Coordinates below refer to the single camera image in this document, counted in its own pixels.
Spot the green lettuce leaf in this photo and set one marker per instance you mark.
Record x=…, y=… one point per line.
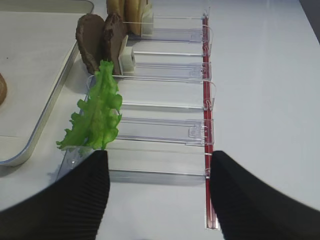
x=97, y=124

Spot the white pusher block near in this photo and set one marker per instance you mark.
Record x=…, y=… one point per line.
x=126, y=58

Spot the white pusher block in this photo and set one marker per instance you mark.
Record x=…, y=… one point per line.
x=147, y=20
x=126, y=58

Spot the white rectangular tray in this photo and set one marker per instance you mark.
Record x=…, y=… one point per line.
x=37, y=51

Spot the brown meat patty left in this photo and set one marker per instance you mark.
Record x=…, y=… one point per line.
x=89, y=40

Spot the bread slice on tray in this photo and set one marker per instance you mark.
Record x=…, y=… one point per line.
x=3, y=89

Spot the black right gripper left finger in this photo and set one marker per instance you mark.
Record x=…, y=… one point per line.
x=72, y=208

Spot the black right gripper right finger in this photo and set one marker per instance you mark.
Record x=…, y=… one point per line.
x=249, y=209

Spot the brown meat patty right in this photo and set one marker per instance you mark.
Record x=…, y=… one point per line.
x=114, y=31

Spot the clear acrylic divider rack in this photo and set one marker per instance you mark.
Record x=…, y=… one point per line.
x=166, y=131

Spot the white pusher block far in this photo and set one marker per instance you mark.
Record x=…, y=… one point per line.
x=147, y=20

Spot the bread slice in rack left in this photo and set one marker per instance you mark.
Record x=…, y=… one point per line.
x=116, y=6

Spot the brown meat patty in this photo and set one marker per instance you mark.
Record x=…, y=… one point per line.
x=114, y=31
x=89, y=40

